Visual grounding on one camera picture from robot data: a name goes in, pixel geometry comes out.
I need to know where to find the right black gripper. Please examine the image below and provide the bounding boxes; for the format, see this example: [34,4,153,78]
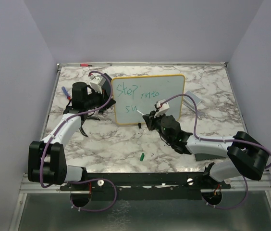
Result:
[144,109,172,143]

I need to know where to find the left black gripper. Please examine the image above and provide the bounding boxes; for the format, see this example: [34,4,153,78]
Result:
[85,86,116,110]

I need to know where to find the yellow framed whiteboard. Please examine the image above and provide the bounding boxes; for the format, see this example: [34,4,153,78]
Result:
[111,74,185,126]

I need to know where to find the green marker cap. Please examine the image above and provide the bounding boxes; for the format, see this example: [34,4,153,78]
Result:
[140,153,145,161]

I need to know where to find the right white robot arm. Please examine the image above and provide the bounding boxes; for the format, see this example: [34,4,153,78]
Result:
[142,111,271,188]

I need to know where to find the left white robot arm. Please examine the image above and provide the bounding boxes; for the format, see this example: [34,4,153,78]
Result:
[27,71,115,190]

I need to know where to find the white whiteboard eraser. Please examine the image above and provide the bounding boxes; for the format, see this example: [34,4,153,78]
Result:
[183,90,201,106]

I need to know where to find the black multitool pliers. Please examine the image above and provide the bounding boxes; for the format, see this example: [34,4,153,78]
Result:
[79,115,100,137]

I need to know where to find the blue red screwdriver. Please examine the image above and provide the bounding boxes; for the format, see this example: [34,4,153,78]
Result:
[61,86,71,101]

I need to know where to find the silver wrench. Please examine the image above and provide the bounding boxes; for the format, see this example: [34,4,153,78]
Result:
[183,99,207,120]

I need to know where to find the black box front right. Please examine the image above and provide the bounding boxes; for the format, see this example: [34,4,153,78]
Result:
[194,154,225,161]

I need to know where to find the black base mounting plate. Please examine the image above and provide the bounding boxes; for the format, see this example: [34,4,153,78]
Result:
[58,171,232,202]

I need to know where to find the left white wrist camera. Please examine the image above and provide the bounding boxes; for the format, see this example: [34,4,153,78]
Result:
[90,76,106,93]

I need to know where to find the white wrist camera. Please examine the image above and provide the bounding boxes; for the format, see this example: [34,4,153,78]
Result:
[90,76,106,93]
[154,99,170,118]

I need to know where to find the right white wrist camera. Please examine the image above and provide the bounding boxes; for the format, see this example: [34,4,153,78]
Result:
[154,99,170,118]

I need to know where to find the red marker on rail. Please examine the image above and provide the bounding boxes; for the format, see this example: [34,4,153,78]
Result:
[79,63,94,67]

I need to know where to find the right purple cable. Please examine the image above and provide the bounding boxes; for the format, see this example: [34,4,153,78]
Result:
[160,93,271,169]

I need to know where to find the aluminium table frame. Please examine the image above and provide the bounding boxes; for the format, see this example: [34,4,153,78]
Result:
[10,62,271,231]

